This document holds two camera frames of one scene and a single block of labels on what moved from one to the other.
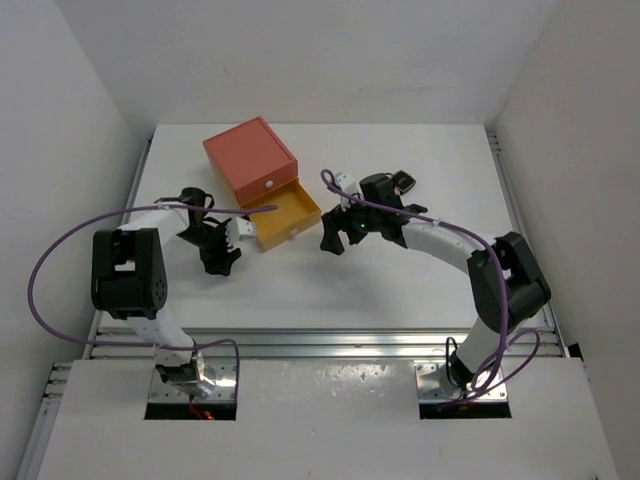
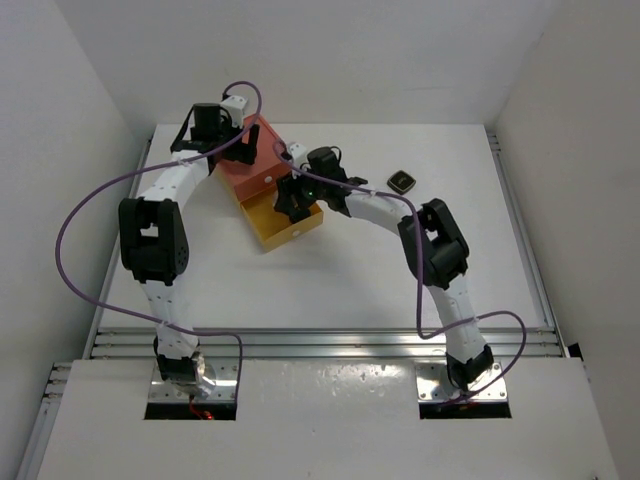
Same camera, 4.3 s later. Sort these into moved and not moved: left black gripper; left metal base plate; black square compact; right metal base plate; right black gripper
Moved: right black gripper; left black gripper
Not moved: left metal base plate; black square compact; right metal base plate
